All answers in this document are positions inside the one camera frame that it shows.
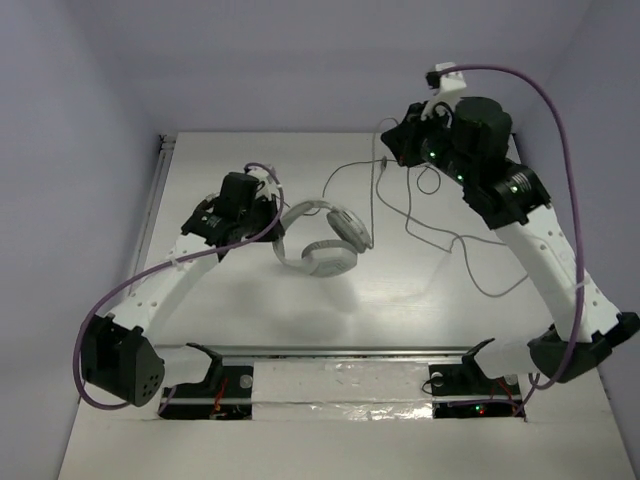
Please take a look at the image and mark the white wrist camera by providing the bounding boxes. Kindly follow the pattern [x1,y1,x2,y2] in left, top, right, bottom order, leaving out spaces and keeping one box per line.
[244,164,280,199]
[421,62,467,120]

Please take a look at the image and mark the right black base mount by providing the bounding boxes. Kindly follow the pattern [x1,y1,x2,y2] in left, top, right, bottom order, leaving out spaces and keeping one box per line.
[421,364,525,420]

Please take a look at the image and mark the white over-ear headphones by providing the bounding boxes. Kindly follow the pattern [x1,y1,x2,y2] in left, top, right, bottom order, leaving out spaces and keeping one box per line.
[272,198,374,278]

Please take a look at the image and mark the thin black audio cable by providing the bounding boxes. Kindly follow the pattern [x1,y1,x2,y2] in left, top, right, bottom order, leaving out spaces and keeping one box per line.
[416,164,442,196]

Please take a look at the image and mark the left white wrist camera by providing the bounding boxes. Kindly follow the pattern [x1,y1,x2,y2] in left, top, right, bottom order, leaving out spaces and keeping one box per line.
[244,164,280,199]

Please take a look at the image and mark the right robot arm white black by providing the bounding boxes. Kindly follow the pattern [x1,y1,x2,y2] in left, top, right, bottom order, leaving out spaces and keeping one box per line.
[381,97,639,393]

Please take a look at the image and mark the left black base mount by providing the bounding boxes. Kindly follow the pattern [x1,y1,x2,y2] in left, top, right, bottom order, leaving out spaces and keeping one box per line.
[158,365,254,421]

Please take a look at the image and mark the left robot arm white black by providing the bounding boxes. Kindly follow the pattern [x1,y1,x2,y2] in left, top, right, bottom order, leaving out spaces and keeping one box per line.
[72,162,284,410]

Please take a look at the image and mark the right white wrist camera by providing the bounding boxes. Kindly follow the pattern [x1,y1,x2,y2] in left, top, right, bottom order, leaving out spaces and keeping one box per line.
[421,62,467,120]

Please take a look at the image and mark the aluminium side rail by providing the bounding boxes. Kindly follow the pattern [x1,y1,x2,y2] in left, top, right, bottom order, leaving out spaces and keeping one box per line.
[124,134,177,280]

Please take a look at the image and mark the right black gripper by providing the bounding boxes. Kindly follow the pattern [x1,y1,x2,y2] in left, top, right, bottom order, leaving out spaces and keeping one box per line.
[383,99,477,188]

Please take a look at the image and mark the aluminium front rail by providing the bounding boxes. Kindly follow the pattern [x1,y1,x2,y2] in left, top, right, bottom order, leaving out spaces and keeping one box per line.
[154,343,531,406]

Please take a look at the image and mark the grey headphone cable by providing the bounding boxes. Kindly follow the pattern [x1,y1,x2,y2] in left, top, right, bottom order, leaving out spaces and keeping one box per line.
[322,117,531,299]

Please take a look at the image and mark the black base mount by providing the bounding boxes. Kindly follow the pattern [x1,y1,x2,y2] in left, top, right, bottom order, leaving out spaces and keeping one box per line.
[421,364,525,420]
[158,365,254,421]

